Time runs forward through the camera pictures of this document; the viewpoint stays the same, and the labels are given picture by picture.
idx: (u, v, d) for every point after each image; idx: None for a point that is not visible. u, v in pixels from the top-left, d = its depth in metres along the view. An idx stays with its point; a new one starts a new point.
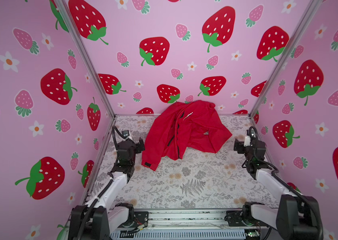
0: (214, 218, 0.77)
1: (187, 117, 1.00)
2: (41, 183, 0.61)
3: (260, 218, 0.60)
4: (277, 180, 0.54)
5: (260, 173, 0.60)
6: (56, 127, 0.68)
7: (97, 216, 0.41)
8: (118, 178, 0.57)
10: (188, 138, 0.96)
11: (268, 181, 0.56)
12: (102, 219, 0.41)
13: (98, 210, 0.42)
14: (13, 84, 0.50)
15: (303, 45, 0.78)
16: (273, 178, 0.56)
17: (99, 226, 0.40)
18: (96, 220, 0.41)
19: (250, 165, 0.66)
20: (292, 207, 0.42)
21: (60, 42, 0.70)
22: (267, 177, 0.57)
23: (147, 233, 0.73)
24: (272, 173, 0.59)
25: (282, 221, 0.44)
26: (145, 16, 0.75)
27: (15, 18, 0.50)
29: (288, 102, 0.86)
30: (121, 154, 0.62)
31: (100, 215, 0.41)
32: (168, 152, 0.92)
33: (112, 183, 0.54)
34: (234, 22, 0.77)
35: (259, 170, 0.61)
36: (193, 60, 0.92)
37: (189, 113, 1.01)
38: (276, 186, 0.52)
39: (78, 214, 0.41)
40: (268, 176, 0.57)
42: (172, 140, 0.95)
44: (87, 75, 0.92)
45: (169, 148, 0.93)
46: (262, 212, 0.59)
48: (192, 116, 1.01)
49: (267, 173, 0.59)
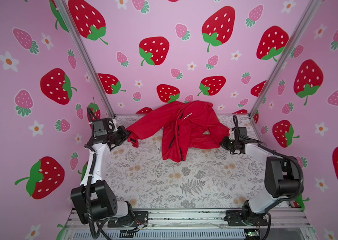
0: (214, 218, 0.77)
1: (186, 117, 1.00)
2: (41, 183, 0.61)
3: (259, 205, 0.61)
4: (264, 149, 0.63)
5: (248, 147, 0.66)
6: (56, 127, 0.68)
7: (100, 190, 0.42)
8: (100, 149, 0.55)
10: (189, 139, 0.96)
11: (256, 151, 0.62)
12: (106, 190, 0.42)
13: (98, 184, 0.43)
14: (14, 84, 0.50)
15: (303, 45, 0.78)
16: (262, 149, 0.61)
17: (106, 196, 0.43)
18: (100, 192, 0.42)
19: (239, 142, 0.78)
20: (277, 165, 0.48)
21: (60, 42, 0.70)
22: (255, 149, 0.63)
23: (147, 233, 0.73)
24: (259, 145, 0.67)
25: (269, 180, 0.50)
26: (145, 16, 0.75)
27: (16, 18, 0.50)
29: (289, 102, 0.86)
30: (96, 126, 0.63)
31: (102, 186, 0.42)
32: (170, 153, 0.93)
33: (97, 157, 0.52)
34: (234, 22, 0.77)
35: (247, 144, 0.68)
36: (193, 60, 0.92)
37: (190, 113, 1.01)
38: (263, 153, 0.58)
39: (78, 195, 0.41)
40: (255, 147, 0.64)
42: (174, 142, 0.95)
44: (87, 75, 0.92)
45: (171, 150, 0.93)
46: (259, 201, 0.60)
48: (192, 116, 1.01)
49: (254, 145, 0.66)
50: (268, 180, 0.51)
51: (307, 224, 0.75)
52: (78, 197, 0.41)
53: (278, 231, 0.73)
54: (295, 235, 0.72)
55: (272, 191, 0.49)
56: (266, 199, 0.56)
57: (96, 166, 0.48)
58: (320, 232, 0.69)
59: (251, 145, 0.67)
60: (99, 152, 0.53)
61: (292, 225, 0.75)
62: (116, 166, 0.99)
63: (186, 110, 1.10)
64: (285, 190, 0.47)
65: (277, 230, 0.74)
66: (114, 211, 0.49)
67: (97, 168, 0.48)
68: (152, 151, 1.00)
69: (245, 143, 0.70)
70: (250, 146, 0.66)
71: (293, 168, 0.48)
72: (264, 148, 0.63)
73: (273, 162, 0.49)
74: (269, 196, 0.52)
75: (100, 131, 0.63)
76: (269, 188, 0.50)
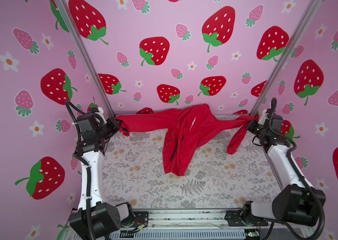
0: (214, 218, 0.77)
1: (188, 125, 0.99)
2: (41, 183, 0.61)
3: (260, 215, 0.60)
4: (290, 165, 0.49)
5: (273, 150, 0.55)
6: (56, 127, 0.68)
7: (101, 212, 0.39)
8: (94, 159, 0.48)
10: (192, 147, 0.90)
11: (280, 160, 0.51)
12: (108, 211, 0.39)
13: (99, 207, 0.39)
14: (14, 84, 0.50)
15: (303, 45, 0.78)
16: (286, 160, 0.50)
17: (108, 217, 0.39)
18: (102, 214, 0.39)
19: (266, 137, 0.60)
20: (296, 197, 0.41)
21: (60, 42, 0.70)
22: (280, 158, 0.52)
23: (147, 233, 0.73)
24: (287, 154, 0.52)
25: (280, 204, 0.45)
26: (145, 16, 0.75)
27: (16, 18, 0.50)
29: (289, 102, 0.86)
30: (82, 126, 0.52)
31: (103, 208, 0.39)
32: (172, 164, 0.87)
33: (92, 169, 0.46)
34: (234, 22, 0.77)
35: (274, 146, 0.56)
36: (193, 60, 0.92)
37: (194, 120, 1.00)
38: (287, 170, 0.48)
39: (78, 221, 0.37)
40: (281, 156, 0.52)
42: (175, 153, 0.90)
44: (87, 75, 0.92)
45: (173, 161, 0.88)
46: (260, 208, 0.60)
48: (196, 123, 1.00)
49: (281, 151, 0.53)
50: (278, 202, 0.46)
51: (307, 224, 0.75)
52: (78, 222, 0.37)
53: (279, 231, 0.74)
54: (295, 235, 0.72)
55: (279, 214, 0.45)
56: (268, 213, 0.55)
57: (92, 184, 0.43)
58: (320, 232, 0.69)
59: (278, 151, 0.54)
60: (92, 165, 0.46)
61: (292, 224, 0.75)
62: (116, 167, 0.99)
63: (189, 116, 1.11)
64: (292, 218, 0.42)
65: (277, 230, 0.74)
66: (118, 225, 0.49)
67: (93, 185, 0.43)
68: (152, 151, 1.00)
69: (271, 142, 0.57)
70: (274, 151, 0.55)
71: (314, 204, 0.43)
72: (291, 163, 0.49)
73: (293, 192, 0.41)
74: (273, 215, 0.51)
75: (88, 131, 0.53)
76: (277, 211, 0.46)
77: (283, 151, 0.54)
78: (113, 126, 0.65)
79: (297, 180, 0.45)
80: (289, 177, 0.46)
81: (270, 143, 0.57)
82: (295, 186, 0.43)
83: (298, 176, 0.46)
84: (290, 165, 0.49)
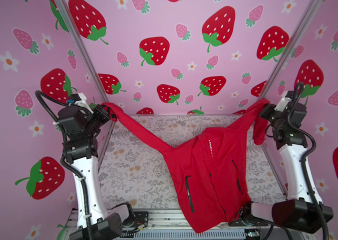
0: None
1: (201, 156, 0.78)
2: (41, 183, 0.61)
3: (259, 216, 0.60)
4: (302, 175, 0.43)
5: (286, 150, 0.48)
6: (56, 127, 0.68)
7: (103, 227, 0.37)
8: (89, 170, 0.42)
10: (221, 186, 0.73)
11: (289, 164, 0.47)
12: (110, 226, 0.37)
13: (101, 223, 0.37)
14: (14, 84, 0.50)
15: (303, 45, 0.78)
16: (299, 167, 0.45)
17: (112, 231, 0.39)
18: (105, 229, 0.37)
19: (280, 131, 0.53)
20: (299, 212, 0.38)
21: (60, 42, 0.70)
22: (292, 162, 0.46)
23: (147, 233, 0.73)
24: (301, 159, 0.46)
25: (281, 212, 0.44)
26: (145, 16, 0.75)
27: (16, 18, 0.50)
29: None
30: (67, 127, 0.43)
31: (105, 224, 0.37)
32: (201, 214, 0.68)
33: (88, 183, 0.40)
34: (234, 22, 0.77)
35: (288, 145, 0.48)
36: (193, 60, 0.92)
37: (211, 146, 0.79)
38: (296, 180, 0.43)
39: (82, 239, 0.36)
40: (294, 161, 0.46)
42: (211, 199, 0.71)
44: (87, 75, 0.92)
45: (199, 212, 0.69)
46: (260, 210, 0.60)
48: (215, 151, 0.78)
49: (295, 155, 0.47)
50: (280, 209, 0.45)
51: None
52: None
53: (279, 231, 0.73)
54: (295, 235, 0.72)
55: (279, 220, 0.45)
56: (268, 215, 0.54)
57: (90, 198, 0.39)
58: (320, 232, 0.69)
59: (292, 153, 0.47)
60: (87, 175, 0.41)
61: None
62: (117, 167, 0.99)
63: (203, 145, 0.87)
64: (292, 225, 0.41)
65: (278, 230, 0.74)
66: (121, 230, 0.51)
67: (91, 200, 0.39)
68: (152, 151, 1.00)
69: (287, 139, 0.50)
70: (287, 151, 0.48)
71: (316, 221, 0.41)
72: (304, 172, 0.44)
73: (297, 207, 0.39)
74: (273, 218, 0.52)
75: (75, 131, 0.45)
76: (278, 216, 0.45)
77: (297, 154, 0.47)
78: (101, 116, 0.55)
79: (305, 193, 0.41)
80: (297, 187, 0.42)
81: (285, 140, 0.49)
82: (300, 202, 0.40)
83: (308, 189, 0.41)
84: (302, 174, 0.43)
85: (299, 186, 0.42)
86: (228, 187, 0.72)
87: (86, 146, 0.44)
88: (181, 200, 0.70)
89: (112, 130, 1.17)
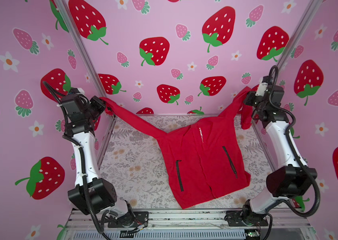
0: (214, 218, 0.77)
1: (192, 143, 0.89)
2: (41, 183, 0.61)
3: (259, 205, 0.61)
4: (288, 145, 0.49)
5: (272, 127, 0.54)
6: (56, 127, 0.68)
7: (99, 187, 0.42)
8: (86, 141, 0.49)
10: (209, 168, 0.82)
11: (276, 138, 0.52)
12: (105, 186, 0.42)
13: (96, 181, 0.42)
14: (14, 84, 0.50)
15: (303, 45, 0.78)
16: (284, 139, 0.50)
17: (105, 191, 0.43)
18: (99, 189, 0.42)
19: (264, 112, 0.58)
20: (290, 177, 0.43)
21: (60, 42, 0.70)
22: (277, 136, 0.51)
23: (147, 233, 0.73)
24: (285, 132, 0.52)
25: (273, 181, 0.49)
26: (145, 16, 0.75)
27: (16, 18, 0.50)
29: (289, 102, 0.86)
30: (68, 108, 0.51)
31: (100, 183, 0.42)
32: (189, 192, 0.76)
33: (84, 149, 0.47)
34: (234, 22, 0.77)
35: (273, 123, 0.54)
36: (193, 60, 0.92)
37: (201, 133, 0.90)
38: (284, 150, 0.48)
39: (77, 196, 0.40)
40: (280, 134, 0.51)
42: (199, 179, 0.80)
44: (87, 75, 0.92)
45: (187, 191, 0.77)
46: (259, 200, 0.61)
48: (204, 138, 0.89)
49: (279, 129, 0.52)
50: (272, 179, 0.50)
51: (307, 224, 0.75)
52: (77, 197, 0.40)
53: (279, 231, 0.73)
54: (295, 236, 0.72)
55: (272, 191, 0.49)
56: (266, 199, 0.56)
57: (87, 162, 0.45)
58: (320, 232, 0.69)
59: (276, 128, 0.53)
60: (84, 145, 0.48)
61: (292, 225, 0.75)
62: (117, 167, 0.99)
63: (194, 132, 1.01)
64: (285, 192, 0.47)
65: (277, 230, 0.74)
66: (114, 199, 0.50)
67: (88, 163, 0.45)
68: (152, 151, 1.00)
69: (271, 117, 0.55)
70: (272, 128, 0.54)
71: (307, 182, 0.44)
72: (290, 143, 0.49)
73: (288, 172, 0.44)
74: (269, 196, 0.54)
75: (75, 113, 0.53)
76: (271, 186, 0.50)
77: (281, 129, 0.52)
78: (98, 106, 0.64)
79: (293, 160, 0.46)
80: (285, 156, 0.47)
81: (269, 119, 0.55)
82: (289, 167, 0.45)
83: (295, 156, 0.47)
84: (287, 144, 0.49)
85: (287, 155, 0.47)
86: (216, 168, 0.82)
87: (85, 125, 0.51)
88: (172, 181, 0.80)
89: (112, 130, 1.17)
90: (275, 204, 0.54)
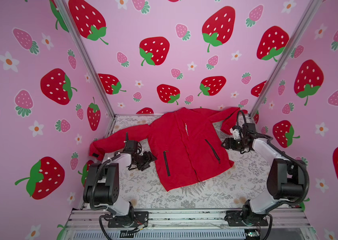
0: (214, 218, 0.77)
1: (177, 135, 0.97)
2: (41, 183, 0.61)
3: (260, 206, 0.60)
4: (272, 147, 0.59)
5: (257, 142, 0.64)
6: (56, 127, 0.68)
7: (111, 167, 0.50)
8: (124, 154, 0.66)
10: (194, 154, 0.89)
11: (263, 148, 0.59)
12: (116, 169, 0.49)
13: (111, 164, 0.50)
14: (14, 84, 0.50)
15: (303, 45, 0.78)
16: (269, 146, 0.60)
17: (112, 176, 0.48)
18: (110, 170, 0.49)
19: (248, 136, 0.70)
20: (283, 169, 0.47)
21: (60, 42, 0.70)
22: (262, 145, 0.61)
23: (147, 233, 0.73)
24: (267, 141, 0.63)
25: (272, 182, 0.49)
26: (145, 15, 0.75)
27: (16, 18, 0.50)
29: (289, 102, 0.86)
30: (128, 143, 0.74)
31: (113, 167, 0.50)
32: (176, 176, 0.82)
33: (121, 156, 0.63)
34: (234, 22, 0.77)
35: (256, 139, 0.66)
36: (193, 60, 0.92)
37: (186, 127, 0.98)
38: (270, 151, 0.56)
39: (94, 167, 0.50)
40: (264, 144, 0.61)
42: (184, 165, 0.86)
44: (87, 75, 0.92)
45: (173, 176, 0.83)
46: (259, 201, 0.61)
48: (190, 130, 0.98)
49: (262, 141, 0.63)
50: (271, 181, 0.50)
51: (307, 224, 0.75)
52: (93, 168, 0.49)
53: (279, 231, 0.73)
54: (295, 235, 0.72)
55: (274, 193, 0.48)
56: (267, 200, 0.56)
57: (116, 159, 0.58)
58: (320, 232, 0.69)
59: (260, 141, 0.64)
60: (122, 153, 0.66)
61: (292, 225, 0.75)
62: None
63: (179, 124, 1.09)
64: (287, 194, 0.47)
65: (277, 230, 0.74)
66: (112, 199, 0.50)
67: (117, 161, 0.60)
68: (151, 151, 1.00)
69: (253, 137, 0.67)
70: (257, 142, 0.64)
71: (300, 173, 0.47)
72: (272, 145, 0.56)
73: (280, 165, 0.47)
74: (269, 197, 0.53)
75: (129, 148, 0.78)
76: (271, 188, 0.50)
77: (264, 140, 0.64)
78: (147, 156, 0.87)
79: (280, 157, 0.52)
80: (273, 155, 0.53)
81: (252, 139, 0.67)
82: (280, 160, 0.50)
83: (279, 152, 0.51)
84: (271, 148, 0.58)
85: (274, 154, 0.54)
86: (201, 155, 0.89)
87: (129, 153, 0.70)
88: (160, 168, 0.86)
89: (112, 130, 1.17)
90: (276, 206, 0.54)
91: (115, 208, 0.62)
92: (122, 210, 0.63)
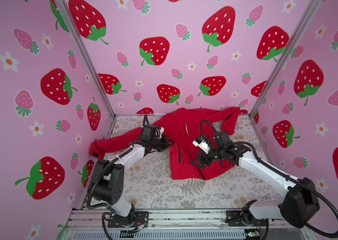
0: (214, 218, 0.77)
1: (177, 135, 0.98)
2: (41, 183, 0.61)
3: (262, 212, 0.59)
4: (268, 168, 0.50)
5: (245, 162, 0.55)
6: (56, 127, 0.68)
7: (116, 171, 0.47)
8: (137, 147, 0.64)
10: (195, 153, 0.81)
11: (258, 170, 0.51)
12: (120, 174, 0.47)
13: (117, 167, 0.48)
14: (14, 84, 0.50)
15: (303, 45, 0.78)
16: (264, 167, 0.51)
17: (115, 180, 0.47)
18: (114, 174, 0.47)
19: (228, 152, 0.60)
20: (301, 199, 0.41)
21: (60, 42, 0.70)
22: (255, 167, 0.52)
23: (147, 233, 0.73)
24: (258, 160, 0.54)
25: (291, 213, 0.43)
26: (145, 15, 0.75)
27: (16, 18, 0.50)
29: (288, 102, 0.86)
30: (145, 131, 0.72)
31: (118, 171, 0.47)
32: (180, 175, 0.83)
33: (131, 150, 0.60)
34: (234, 22, 0.77)
35: (241, 158, 0.56)
36: (193, 60, 0.92)
37: (186, 128, 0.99)
38: (271, 176, 0.48)
39: (100, 166, 0.48)
40: (256, 165, 0.53)
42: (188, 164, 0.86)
44: (87, 75, 0.92)
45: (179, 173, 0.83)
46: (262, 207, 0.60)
48: (190, 130, 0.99)
49: (251, 160, 0.54)
50: (288, 212, 0.44)
51: None
52: (99, 167, 0.48)
53: (279, 231, 0.73)
54: (295, 235, 0.72)
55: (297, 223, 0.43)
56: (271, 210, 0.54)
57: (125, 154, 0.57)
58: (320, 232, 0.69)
59: (249, 161, 0.54)
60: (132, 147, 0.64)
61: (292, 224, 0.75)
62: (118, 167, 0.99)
63: (179, 125, 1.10)
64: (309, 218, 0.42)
65: (277, 230, 0.74)
66: (113, 200, 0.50)
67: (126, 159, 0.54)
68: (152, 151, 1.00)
69: (236, 155, 0.58)
70: (245, 162, 0.55)
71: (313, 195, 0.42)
72: (267, 166, 0.51)
73: (296, 197, 0.41)
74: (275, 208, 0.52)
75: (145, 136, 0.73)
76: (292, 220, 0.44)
77: (253, 159, 0.55)
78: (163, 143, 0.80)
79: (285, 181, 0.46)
80: (278, 182, 0.46)
81: (236, 156, 0.57)
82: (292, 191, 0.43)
83: (283, 176, 0.47)
84: (269, 170, 0.50)
85: (278, 180, 0.46)
86: None
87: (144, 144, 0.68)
88: None
89: (112, 130, 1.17)
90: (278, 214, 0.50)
91: (115, 208, 0.62)
92: (122, 210, 0.63)
